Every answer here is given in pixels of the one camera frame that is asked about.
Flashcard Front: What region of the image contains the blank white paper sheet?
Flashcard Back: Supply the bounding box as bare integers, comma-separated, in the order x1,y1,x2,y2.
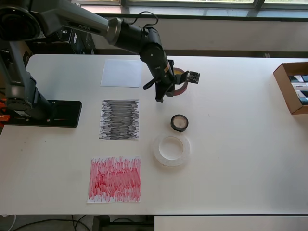
100,59,142,88

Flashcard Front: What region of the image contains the black carton with white letters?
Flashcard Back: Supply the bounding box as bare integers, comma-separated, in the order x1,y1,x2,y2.
31,27,73,44

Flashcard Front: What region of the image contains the white tape roll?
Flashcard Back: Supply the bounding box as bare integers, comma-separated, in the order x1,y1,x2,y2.
153,135,191,167

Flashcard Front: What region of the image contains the black floor cable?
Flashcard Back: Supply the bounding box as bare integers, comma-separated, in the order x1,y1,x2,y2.
57,213,97,231

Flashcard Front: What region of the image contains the red tape roll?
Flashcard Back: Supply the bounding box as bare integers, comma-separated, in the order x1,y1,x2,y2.
173,68,189,97

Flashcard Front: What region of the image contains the black scribbled paper sheet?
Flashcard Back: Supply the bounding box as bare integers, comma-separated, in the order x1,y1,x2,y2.
98,98,140,141

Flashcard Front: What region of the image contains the red scribbled paper sheet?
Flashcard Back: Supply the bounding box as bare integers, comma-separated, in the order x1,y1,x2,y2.
86,156,141,204

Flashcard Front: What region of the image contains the tall GX760A cardboard box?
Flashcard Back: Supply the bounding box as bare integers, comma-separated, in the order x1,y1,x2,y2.
23,45,34,63

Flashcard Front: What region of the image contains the white floor cable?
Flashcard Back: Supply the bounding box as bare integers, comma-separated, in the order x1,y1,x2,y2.
0,213,17,231

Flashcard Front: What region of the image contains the black table leg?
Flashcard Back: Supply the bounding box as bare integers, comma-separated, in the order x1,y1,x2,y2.
92,215,111,231

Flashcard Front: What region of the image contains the black printed carton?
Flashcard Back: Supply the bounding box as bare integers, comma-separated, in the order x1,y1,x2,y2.
71,32,97,55

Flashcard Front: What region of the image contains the white panel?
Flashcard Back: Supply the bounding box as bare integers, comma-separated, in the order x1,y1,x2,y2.
154,215,308,231

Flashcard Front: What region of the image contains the black tape roll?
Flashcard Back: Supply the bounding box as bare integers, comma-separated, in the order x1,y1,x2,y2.
170,114,189,133

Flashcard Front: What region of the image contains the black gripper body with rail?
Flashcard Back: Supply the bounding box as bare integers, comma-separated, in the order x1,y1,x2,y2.
154,59,179,90

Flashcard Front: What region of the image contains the orange clamp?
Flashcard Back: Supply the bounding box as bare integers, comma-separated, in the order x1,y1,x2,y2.
0,98,12,123

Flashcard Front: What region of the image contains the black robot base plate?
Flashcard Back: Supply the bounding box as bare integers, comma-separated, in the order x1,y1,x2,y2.
4,100,83,128

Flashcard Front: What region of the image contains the wrist camera board on bracket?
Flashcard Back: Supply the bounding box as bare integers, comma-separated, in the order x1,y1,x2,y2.
175,70,201,85

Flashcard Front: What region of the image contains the open cardboard box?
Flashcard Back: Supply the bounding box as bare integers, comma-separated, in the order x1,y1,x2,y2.
273,62,308,115

